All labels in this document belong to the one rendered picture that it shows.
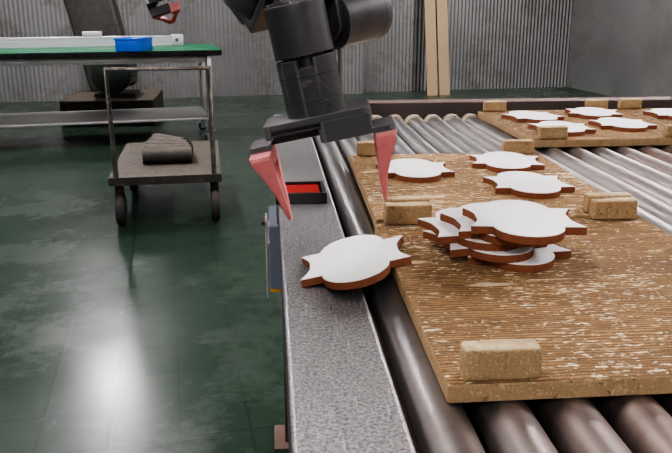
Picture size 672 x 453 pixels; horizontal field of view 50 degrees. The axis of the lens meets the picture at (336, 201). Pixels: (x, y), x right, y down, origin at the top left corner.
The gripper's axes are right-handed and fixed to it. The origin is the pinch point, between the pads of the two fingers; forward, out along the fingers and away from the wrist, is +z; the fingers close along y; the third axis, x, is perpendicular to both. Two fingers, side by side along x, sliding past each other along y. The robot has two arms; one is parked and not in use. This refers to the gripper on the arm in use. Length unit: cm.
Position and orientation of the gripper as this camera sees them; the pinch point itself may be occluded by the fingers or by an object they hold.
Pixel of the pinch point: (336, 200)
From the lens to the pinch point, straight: 72.8
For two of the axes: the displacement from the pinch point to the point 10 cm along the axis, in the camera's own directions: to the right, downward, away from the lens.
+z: 2.0, 9.4, 2.6
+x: 0.1, 2.6, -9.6
